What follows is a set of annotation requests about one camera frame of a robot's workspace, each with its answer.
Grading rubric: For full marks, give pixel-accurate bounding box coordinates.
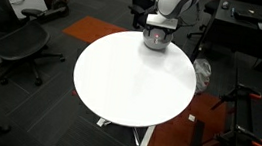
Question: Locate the black hoverboard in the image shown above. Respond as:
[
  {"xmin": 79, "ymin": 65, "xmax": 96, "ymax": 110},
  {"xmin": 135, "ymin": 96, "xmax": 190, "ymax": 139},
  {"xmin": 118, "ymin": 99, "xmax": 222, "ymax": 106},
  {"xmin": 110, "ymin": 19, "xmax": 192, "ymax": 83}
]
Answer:
[{"xmin": 35, "ymin": 0, "xmax": 72, "ymax": 26}]

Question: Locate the white table base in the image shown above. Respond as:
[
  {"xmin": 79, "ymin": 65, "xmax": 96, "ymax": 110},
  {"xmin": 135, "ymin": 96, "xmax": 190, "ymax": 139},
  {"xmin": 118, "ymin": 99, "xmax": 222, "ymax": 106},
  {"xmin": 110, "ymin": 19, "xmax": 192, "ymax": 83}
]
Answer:
[{"xmin": 93, "ymin": 116, "xmax": 157, "ymax": 146}]

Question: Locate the grey round bowl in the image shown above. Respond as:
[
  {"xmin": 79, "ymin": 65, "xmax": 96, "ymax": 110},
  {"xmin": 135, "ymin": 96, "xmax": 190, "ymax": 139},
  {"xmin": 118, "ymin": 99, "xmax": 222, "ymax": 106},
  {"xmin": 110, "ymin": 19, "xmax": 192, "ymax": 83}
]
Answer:
[{"xmin": 140, "ymin": 30, "xmax": 172, "ymax": 52}]

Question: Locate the white plastic bag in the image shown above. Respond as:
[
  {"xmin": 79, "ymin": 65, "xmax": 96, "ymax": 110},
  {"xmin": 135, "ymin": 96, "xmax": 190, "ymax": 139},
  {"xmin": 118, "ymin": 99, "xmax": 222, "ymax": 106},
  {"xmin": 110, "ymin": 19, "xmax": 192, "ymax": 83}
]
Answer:
[{"xmin": 189, "ymin": 57, "xmax": 214, "ymax": 96}]

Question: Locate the orange handled black clamp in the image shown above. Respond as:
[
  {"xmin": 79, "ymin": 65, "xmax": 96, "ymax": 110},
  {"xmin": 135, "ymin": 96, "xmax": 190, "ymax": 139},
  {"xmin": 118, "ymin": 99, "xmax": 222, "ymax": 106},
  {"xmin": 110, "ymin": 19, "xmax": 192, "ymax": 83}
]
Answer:
[
  {"xmin": 213, "ymin": 122, "xmax": 262, "ymax": 146},
  {"xmin": 210, "ymin": 79, "xmax": 262, "ymax": 117}
]

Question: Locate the black padded office chair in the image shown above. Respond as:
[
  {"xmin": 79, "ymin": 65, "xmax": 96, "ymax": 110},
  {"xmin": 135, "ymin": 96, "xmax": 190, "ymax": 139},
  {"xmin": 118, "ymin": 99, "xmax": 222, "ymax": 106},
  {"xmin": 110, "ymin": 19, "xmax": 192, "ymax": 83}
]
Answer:
[{"xmin": 124, "ymin": 0, "xmax": 159, "ymax": 33}]

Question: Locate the black mesh office chair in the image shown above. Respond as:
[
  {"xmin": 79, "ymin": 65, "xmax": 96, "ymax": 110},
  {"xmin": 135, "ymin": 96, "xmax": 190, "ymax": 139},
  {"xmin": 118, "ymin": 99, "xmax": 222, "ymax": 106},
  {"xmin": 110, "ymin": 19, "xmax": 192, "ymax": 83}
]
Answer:
[{"xmin": 0, "ymin": 0, "xmax": 73, "ymax": 93}]

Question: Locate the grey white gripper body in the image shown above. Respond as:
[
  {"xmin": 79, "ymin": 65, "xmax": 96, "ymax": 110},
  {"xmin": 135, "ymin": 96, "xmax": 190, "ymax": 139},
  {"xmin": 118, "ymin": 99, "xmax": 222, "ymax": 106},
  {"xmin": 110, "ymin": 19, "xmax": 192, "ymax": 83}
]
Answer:
[{"xmin": 145, "ymin": 13, "xmax": 179, "ymax": 32}]

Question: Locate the black office desk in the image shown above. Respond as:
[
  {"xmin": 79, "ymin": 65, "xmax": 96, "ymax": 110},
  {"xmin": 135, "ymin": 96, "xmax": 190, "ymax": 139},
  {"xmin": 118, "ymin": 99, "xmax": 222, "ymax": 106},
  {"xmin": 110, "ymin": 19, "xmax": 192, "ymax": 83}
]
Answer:
[{"xmin": 208, "ymin": 0, "xmax": 262, "ymax": 62}]

